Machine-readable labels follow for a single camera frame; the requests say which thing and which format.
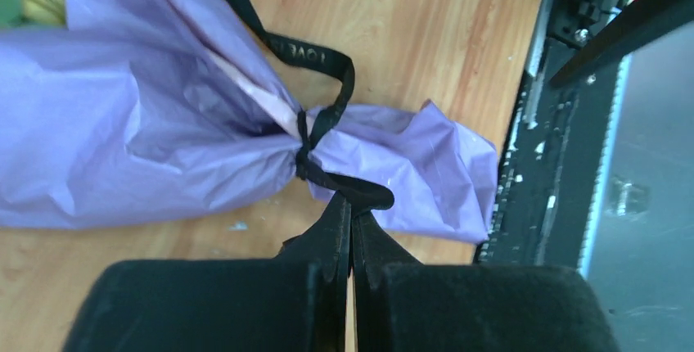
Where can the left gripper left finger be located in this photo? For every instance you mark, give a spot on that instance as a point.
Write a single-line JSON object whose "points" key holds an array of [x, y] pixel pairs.
{"points": [[295, 301]]}

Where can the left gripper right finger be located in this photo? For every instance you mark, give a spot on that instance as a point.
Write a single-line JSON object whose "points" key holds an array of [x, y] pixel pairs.
{"points": [[405, 305]]}

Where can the pink wrapping paper sheet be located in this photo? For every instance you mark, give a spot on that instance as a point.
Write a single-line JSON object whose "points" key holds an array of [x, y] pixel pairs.
{"points": [[141, 111]]}

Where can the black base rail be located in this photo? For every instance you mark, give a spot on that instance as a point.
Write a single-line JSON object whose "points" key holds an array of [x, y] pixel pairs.
{"points": [[554, 168]]}

